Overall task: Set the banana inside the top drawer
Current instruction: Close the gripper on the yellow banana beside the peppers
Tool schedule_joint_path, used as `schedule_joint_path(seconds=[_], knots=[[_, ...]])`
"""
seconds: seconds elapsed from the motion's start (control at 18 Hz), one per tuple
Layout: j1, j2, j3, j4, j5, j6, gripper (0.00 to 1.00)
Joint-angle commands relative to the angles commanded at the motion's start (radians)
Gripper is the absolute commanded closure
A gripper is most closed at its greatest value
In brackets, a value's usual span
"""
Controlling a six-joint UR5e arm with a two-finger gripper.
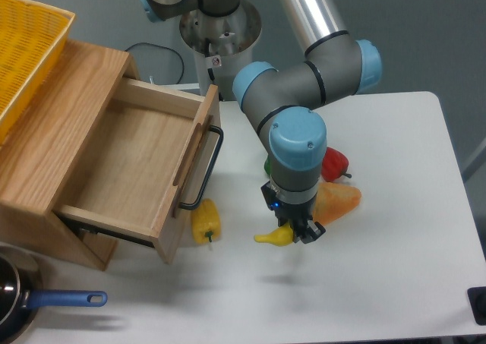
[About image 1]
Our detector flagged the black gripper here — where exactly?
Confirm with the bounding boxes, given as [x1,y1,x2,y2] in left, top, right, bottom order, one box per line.
[274,194,326,244]

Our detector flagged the yellow toy banana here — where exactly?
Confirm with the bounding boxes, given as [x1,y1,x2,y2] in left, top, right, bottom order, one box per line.
[254,223,294,247]

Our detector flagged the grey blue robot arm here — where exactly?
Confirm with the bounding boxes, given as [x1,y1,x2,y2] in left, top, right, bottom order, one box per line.
[140,0,383,244]

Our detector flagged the open wooden top drawer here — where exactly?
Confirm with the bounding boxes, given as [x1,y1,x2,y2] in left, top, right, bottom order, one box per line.
[54,78,222,264]

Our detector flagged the wooden drawer cabinet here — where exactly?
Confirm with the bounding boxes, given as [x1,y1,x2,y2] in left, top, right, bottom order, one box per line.
[1,39,139,270]

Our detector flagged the orange triangular toy sandwich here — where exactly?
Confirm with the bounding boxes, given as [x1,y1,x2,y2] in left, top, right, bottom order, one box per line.
[312,182,361,226]

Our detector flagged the green toy bell pepper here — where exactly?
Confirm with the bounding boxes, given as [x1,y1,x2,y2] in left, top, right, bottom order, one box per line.
[264,156,271,176]

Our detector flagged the red toy bell pepper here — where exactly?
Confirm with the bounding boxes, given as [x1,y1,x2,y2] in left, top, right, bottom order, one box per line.
[321,147,352,182]

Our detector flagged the yellow toy bell pepper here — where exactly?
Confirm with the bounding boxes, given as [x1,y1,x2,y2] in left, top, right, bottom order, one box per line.
[191,199,221,245]

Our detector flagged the black clamp at table edge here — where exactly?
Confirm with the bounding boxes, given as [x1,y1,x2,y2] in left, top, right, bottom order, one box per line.
[467,286,486,326]

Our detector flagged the yellow plastic basket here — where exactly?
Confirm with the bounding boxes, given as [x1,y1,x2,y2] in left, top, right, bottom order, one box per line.
[1,0,76,142]

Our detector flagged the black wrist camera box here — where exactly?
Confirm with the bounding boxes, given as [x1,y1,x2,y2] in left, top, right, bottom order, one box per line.
[260,182,280,211]

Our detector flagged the black drawer handle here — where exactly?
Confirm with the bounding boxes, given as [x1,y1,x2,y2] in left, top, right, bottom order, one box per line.
[178,125,225,211]

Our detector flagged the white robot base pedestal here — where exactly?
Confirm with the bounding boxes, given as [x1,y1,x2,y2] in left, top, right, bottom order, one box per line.
[179,0,262,101]

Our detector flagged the black cable on floor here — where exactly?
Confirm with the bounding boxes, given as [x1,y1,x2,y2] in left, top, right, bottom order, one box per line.
[124,42,185,85]

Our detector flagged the black pan blue handle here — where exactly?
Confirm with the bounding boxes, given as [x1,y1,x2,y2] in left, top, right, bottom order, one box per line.
[1,246,108,343]

